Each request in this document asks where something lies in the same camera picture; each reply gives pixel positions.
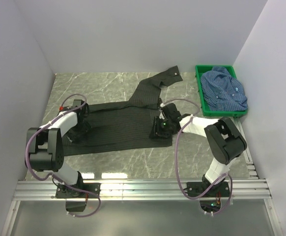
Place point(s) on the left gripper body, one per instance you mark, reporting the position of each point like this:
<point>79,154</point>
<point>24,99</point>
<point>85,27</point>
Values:
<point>78,130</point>

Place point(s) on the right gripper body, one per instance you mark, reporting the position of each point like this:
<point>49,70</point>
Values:
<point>162,128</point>

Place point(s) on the black pinstripe long sleeve shirt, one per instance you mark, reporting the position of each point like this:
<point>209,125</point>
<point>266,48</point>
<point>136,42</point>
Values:
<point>126,125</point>

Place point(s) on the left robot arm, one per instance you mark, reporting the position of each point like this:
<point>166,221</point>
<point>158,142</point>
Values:
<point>44,155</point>

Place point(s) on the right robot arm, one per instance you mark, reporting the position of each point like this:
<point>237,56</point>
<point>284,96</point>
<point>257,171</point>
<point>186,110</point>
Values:
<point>225,141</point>

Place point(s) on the blue checked long sleeve shirt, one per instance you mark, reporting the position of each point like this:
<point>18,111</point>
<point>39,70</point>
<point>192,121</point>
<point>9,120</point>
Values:
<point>222,91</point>

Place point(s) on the green plastic bin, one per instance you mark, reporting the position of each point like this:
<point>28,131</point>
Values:
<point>200,69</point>

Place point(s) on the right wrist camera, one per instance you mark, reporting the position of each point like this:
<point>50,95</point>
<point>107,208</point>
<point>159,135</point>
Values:
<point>162,114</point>

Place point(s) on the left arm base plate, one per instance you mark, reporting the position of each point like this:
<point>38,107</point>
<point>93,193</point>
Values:
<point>76,201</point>

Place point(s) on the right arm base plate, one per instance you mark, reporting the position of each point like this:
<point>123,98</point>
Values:
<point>216,199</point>

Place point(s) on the aluminium mounting rail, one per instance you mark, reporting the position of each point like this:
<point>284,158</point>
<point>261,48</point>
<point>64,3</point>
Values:
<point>140,196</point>

